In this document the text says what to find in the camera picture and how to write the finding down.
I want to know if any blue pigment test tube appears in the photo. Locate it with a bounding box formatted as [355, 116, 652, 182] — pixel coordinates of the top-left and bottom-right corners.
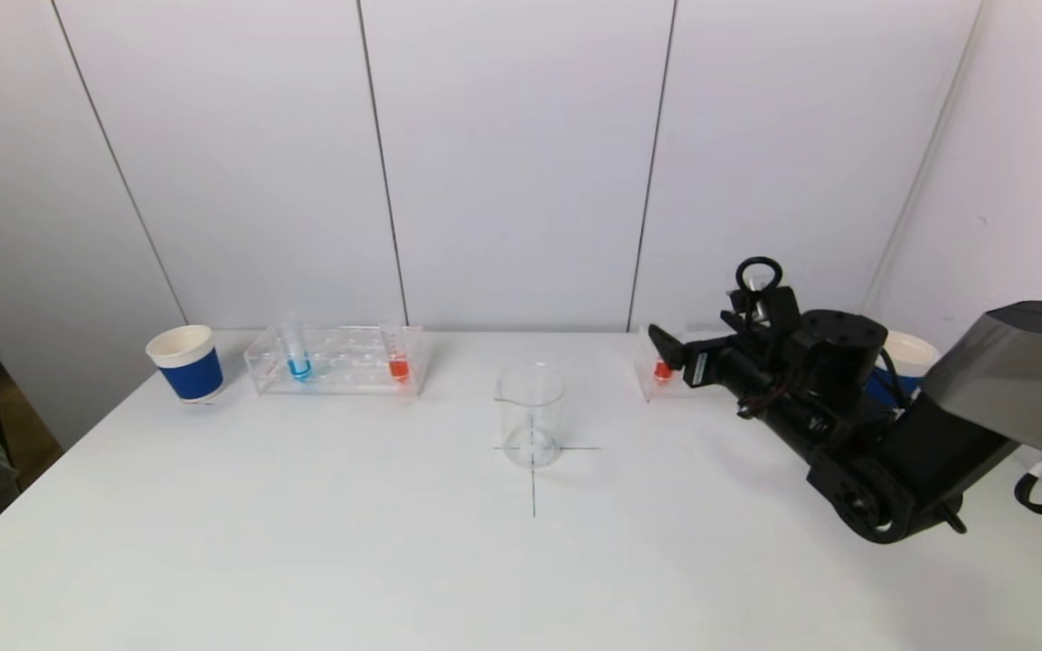
[282, 316, 314, 382]

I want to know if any red pigment test tube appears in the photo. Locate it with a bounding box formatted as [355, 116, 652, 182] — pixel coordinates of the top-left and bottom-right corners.
[653, 316, 687, 385]

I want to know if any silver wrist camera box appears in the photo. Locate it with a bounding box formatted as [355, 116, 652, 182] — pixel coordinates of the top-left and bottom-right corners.
[743, 288, 800, 344]

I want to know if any clear acrylic test tube rack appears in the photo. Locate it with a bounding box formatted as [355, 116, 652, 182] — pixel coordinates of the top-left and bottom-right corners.
[635, 325, 739, 403]
[245, 326, 430, 398]

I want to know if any orange pigment test tube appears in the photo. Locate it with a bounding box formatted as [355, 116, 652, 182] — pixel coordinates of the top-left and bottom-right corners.
[383, 321, 412, 384]

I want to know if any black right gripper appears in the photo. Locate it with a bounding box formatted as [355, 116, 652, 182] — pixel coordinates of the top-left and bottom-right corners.
[648, 323, 777, 403]

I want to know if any clear glass beaker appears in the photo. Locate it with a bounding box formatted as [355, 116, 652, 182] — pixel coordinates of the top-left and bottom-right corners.
[496, 363, 567, 469]

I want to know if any blue white paper cup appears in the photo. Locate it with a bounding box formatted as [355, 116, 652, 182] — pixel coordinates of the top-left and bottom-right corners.
[863, 331, 942, 403]
[146, 325, 225, 404]

